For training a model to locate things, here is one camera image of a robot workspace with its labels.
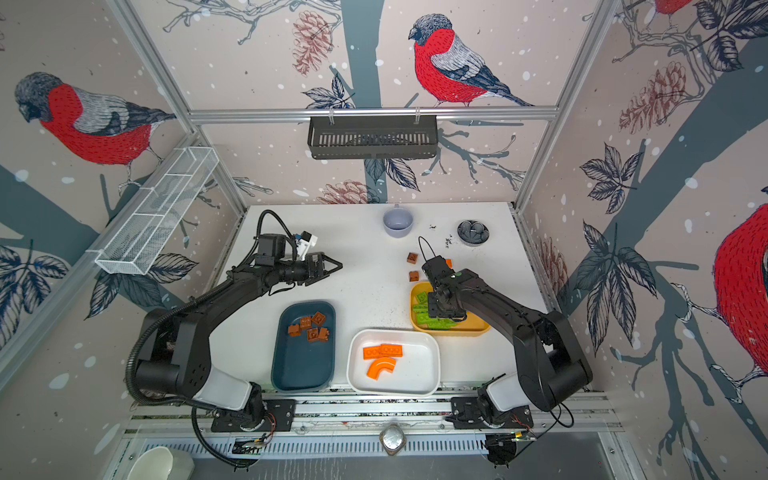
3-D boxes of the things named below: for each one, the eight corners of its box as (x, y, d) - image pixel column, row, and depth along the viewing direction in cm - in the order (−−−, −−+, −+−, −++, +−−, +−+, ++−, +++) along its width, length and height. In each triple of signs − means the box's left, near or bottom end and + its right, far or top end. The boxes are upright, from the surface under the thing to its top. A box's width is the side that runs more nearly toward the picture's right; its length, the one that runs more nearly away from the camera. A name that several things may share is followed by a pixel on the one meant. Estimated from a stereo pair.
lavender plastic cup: (376, 227, 115) (376, 219, 111) (397, 211, 120) (397, 203, 117) (398, 243, 110) (398, 235, 106) (419, 226, 115) (420, 218, 111)
